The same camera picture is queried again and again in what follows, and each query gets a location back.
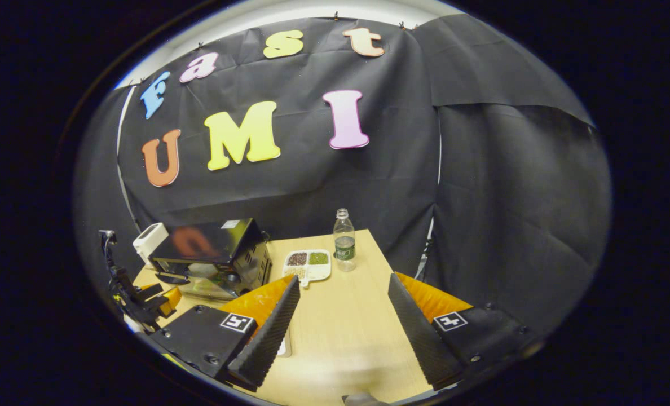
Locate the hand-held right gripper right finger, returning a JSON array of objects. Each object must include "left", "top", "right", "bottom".
[{"left": 387, "top": 272, "right": 547, "bottom": 392}]

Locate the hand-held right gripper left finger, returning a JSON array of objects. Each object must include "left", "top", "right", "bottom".
[{"left": 146, "top": 275, "right": 302, "bottom": 392}]

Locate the black electric oven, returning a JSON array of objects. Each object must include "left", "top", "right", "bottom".
[{"left": 148, "top": 218, "right": 273, "bottom": 301}]

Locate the white toaster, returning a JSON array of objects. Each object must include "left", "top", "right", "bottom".
[{"left": 133, "top": 223, "right": 170, "bottom": 266}]

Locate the white divided bean plate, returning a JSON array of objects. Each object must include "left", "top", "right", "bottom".
[{"left": 283, "top": 249, "right": 332, "bottom": 289}]

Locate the clear water bottle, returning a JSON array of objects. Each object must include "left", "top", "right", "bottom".
[{"left": 333, "top": 208, "right": 357, "bottom": 272}]

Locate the black backdrop cloth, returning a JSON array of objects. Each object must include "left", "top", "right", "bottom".
[{"left": 73, "top": 14, "right": 613, "bottom": 339}]

